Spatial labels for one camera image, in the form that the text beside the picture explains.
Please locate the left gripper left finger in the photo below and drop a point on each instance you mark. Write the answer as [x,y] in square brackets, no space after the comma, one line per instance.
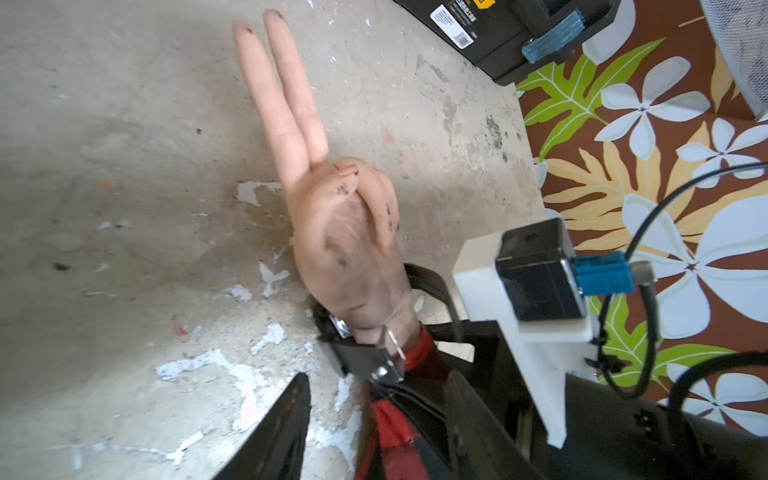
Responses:
[275,449]

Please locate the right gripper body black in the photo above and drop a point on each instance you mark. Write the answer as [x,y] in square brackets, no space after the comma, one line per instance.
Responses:
[607,437]

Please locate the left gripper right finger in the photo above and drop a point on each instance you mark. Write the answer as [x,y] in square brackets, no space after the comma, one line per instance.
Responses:
[479,446]

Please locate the black wrist watch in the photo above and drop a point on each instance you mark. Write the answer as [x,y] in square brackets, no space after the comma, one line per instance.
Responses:
[383,361]

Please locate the red plaid sleeve forearm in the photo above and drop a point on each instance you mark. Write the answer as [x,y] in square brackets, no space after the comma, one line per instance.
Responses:
[397,449]

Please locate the black toolbox yellow label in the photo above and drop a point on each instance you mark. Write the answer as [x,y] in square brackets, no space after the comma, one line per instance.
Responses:
[508,40]

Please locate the white mesh basket right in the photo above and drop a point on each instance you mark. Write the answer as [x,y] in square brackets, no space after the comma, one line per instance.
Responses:
[739,28]

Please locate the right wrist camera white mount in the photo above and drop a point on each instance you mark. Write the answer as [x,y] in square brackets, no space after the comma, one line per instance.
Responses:
[532,283]

